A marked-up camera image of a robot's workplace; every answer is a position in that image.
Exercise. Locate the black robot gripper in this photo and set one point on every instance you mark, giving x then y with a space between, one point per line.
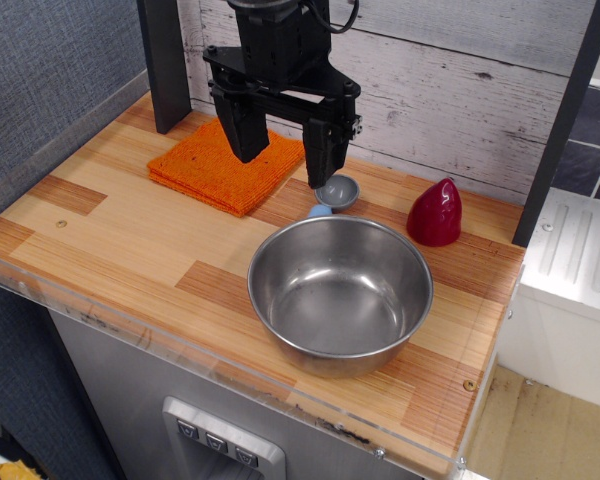
281 68

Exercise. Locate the orange folded towel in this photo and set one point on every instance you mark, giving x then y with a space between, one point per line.
204 167

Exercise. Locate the grey blue toy spoon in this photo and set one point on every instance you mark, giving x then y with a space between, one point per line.
338 194

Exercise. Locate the red pointed plastic toy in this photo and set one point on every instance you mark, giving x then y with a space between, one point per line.
435 217

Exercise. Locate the stainless steel bowl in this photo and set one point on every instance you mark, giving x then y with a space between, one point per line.
339 295

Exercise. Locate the grey toy fridge cabinet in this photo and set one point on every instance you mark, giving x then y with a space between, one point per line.
128 386

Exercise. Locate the silver dispenser button panel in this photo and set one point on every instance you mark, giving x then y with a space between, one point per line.
208 447

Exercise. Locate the white toy sink unit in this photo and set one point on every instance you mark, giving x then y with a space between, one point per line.
552 332

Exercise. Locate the yellow object bottom corner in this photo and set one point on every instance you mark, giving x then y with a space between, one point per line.
17 471

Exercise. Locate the dark left frame post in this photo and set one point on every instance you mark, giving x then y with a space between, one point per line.
165 61

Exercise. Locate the dark frame post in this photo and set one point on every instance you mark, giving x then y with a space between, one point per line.
579 80
165 61

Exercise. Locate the dark right frame post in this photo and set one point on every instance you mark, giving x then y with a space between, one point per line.
579 80

